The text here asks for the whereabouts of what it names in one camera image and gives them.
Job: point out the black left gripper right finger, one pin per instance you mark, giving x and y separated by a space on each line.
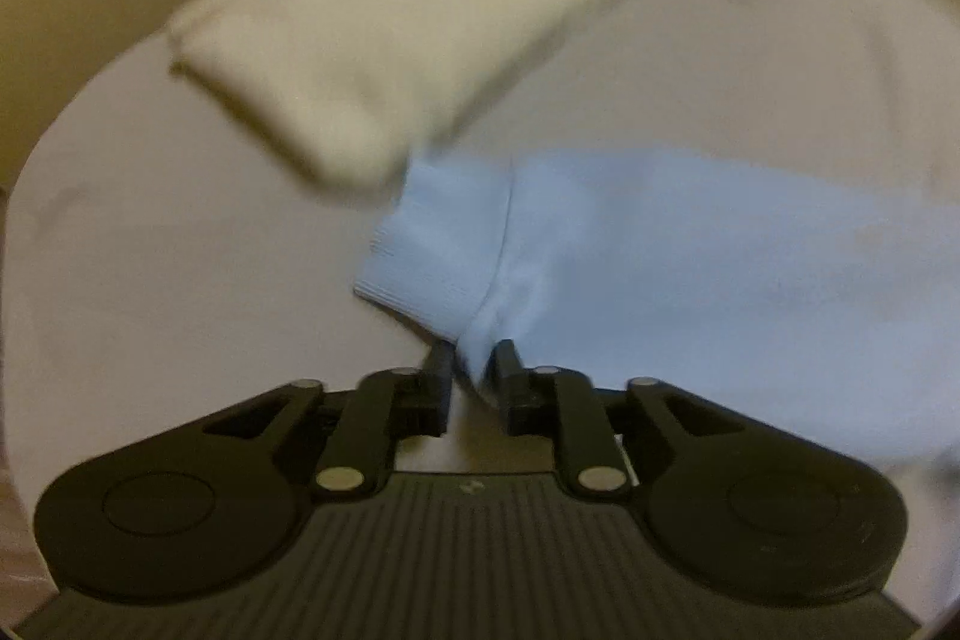
740 506

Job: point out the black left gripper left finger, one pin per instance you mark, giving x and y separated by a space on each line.
195 509

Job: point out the light blue sweatshirt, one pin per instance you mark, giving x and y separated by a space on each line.
824 310

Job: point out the grey bed sheet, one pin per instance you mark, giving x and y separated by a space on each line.
166 260

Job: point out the folded white garment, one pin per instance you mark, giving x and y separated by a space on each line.
350 89

